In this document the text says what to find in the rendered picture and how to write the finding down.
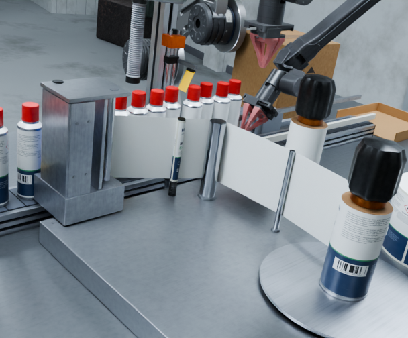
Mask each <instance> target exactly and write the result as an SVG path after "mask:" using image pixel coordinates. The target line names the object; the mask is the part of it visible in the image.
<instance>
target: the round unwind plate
mask: <svg viewBox="0 0 408 338"><path fill-rule="evenodd" d="M327 249H328V246H327V245H326V244H324V243H322V242H301V243H293V244H289V245H285V246H282V247H280V248H278V249H276V250H274V251H272V252H271V253H270V254H268V255H267V256H266V257H265V259H264V260H263V262H262V264H261V267H260V283H261V286H262V288H263V291H264V292H265V294H266V295H267V297H268V299H269V300H270V301H271V303H273V305H274V306H275V307H276V308H277V309H278V310H279V311H280V312H281V313H283V314H284V315H285V316H287V317H288V318H290V320H292V321H294V322H295V323H296V324H298V325H300V326H302V327H304V328H305V329H307V330H309V331H311V332H313V333H316V334H318V335H321V336H322V337H325V338H408V277H407V276H406V275H405V274H404V273H402V272H401V271H400V270H398V269H396V268H395V267H394V266H392V265H390V264H389V263H387V262H385V261H383V260H381V259H378V261H377V264H376V268H375V271H374V274H373V277H372V281H371V284H370V288H369V292H368V296H367V297H366V298H365V299H363V300H359V301H347V300H341V299H339V298H336V297H334V296H332V295H330V294H328V293H327V292H326V291H325V290H324V289H323V288H322V287H321V285H320V283H319V277H320V275H321V272H322V269H323V264H324V261H325V257H326V253H327Z"/></svg>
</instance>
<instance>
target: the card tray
mask: <svg viewBox="0 0 408 338"><path fill-rule="evenodd" d="M371 113H375V114H376V117H375V119H372V120H369V122H372V123H373V124H375V125H376V127H375V130H374V134H373V135H375V136H377V137H381V138H384V139H389V140H393V141H395V142H401V141H403V140H406V139H408V112H406V111H402V110H400V109H397V108H394V107H391V106H388V105H385V104H383V103H379V102H377V103H371V104H367V105H361V106H357V107H350V108H347V109H340V110H337V114H336V118H339V117H345V116H349V115H351V116H356V117H358V116H362V115H368V114H371Z"/></svg>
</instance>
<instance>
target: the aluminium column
mask: <svg viewBox="0 0 408 338"><path fill-rule="evenodd" d="M178 8H179V5H178V4H174V3H163V2H157V1H155V2H154V13H153V21H152V34H151V42H150V55H149V63H148V75H147V83H146V104H145V106H146V105H148V104H150V92H151V90H152V89H162V90H163V84H164V73H165V66H166V63H165V62H164V56H165V55H166V54H167V48H168V47H166V46H163V45H162V34H169V30H171V29H172V28H174V29H176V21H177V15H178ZM171 68H172V64H170V65H169V71H168V83H167V86H169V85H170V74H171Z"/></svg>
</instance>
